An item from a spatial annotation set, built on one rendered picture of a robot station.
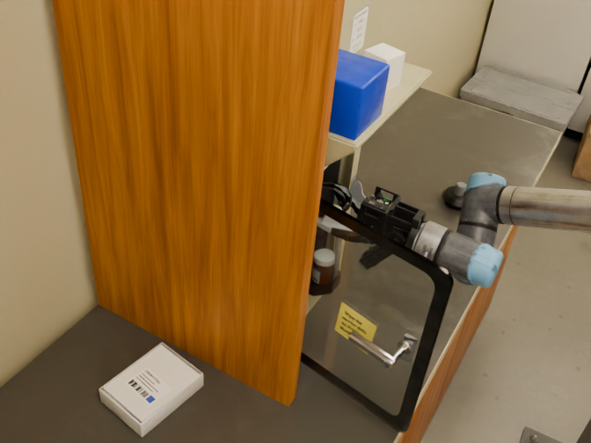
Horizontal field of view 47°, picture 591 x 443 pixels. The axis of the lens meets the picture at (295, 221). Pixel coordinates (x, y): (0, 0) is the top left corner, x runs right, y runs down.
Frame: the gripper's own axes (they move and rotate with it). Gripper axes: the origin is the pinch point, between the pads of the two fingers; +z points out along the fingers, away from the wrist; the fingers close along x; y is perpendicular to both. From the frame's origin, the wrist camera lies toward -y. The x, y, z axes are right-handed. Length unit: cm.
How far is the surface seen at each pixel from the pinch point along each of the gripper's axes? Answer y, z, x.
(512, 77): -92, 14, -284
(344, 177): -2.0, 2.3, -13.8
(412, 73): 28.2, -8.5, -10.5
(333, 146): 26.8, -7.5, 17.9
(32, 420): -30, 28, 55
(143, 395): -25, 13, 41
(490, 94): -92, 19, -255
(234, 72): 37.8, 6.0, 25.8
